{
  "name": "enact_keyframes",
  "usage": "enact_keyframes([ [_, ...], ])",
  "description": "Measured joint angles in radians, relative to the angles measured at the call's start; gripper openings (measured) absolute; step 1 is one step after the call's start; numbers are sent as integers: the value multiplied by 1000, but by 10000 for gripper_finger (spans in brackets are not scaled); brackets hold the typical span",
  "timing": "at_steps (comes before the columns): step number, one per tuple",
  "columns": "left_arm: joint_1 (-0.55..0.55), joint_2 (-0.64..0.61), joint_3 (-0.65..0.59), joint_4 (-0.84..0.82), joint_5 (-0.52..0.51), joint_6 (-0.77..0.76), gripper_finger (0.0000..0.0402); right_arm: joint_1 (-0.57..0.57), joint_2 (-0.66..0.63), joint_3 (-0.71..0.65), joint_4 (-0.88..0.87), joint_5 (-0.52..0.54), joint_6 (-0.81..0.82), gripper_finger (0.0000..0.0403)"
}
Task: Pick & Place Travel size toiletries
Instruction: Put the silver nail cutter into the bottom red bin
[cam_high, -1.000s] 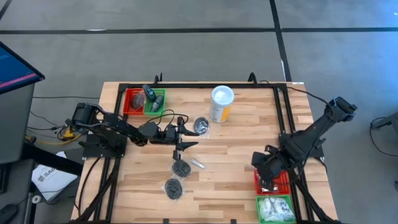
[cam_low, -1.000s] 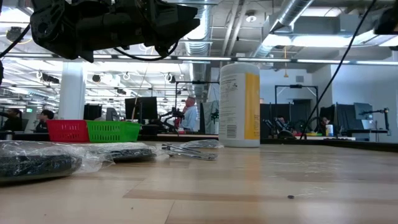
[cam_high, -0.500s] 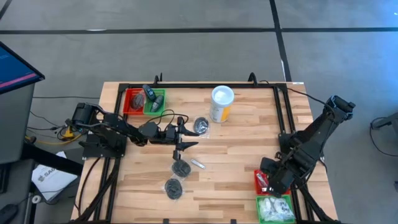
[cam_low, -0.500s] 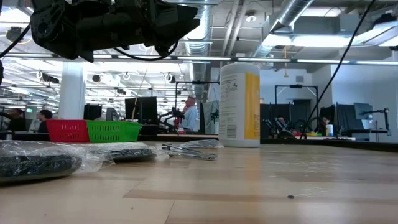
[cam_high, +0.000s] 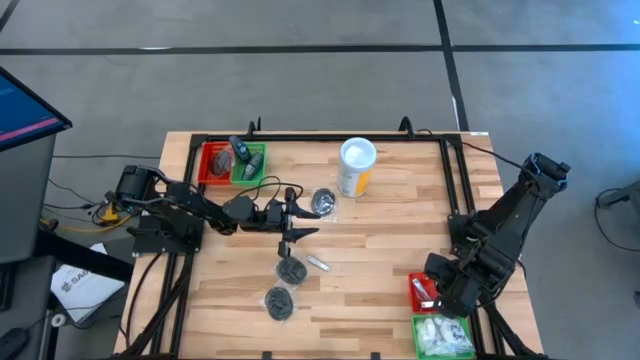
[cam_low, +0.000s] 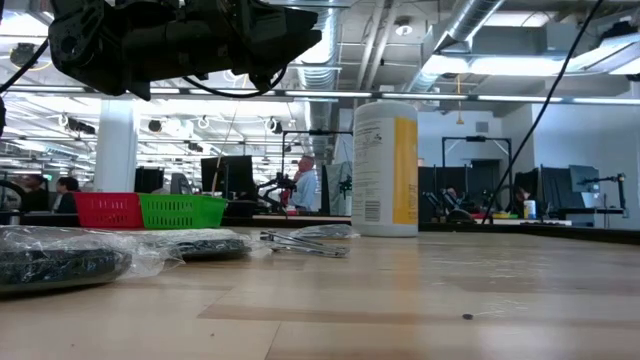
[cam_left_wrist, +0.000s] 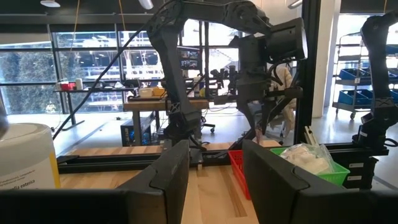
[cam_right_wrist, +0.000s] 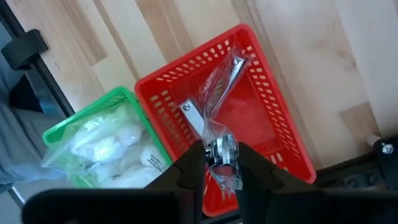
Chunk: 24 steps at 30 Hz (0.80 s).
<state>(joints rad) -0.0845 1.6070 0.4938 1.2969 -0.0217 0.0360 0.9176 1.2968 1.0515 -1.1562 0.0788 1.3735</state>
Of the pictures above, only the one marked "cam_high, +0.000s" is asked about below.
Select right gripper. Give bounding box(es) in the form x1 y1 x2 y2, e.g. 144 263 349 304
423 251 485 320

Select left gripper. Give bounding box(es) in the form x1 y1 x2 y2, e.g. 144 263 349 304
263 186 322 260

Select cotton swab bag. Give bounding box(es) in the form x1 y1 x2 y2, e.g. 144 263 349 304
416 317 446 355
434 315 475 356

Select red plastic basket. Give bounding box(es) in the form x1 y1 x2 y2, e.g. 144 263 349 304
407 271 446 316
197 141 236 186

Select green plastic basket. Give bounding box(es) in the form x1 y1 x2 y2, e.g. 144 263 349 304
411 313 477 360
230 141 269 188

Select white wipes canister yellow label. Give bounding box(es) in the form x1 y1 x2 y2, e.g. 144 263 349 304
335 136 378 199

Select grey metal stand foot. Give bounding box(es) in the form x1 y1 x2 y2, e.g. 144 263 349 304
595 179 640 210

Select black metal bar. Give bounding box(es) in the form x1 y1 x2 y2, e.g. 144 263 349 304
33 228 135 284

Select white paper booklet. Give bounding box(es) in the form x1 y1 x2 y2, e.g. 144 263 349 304
49 242 127 324

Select dark grey desk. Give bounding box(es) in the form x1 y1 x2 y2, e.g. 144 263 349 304
0 254 54 360

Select computer monitor blue screen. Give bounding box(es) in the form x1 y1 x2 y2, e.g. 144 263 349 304
0 66 74 154

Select black computer mouse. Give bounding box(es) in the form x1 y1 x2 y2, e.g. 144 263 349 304
0 327 30 360

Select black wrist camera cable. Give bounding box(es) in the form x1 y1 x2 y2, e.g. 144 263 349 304
247 174 305 204

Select black aluminium table frame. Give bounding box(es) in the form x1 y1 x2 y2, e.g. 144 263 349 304
114 115 549 360

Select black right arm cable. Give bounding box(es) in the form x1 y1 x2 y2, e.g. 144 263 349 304
417 127 531 174

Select black floor cable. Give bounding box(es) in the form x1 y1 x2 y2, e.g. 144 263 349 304
592 187 640 254
52 153 161 161

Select yellow floor cable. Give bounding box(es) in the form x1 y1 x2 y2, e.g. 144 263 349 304
40 180 132 234

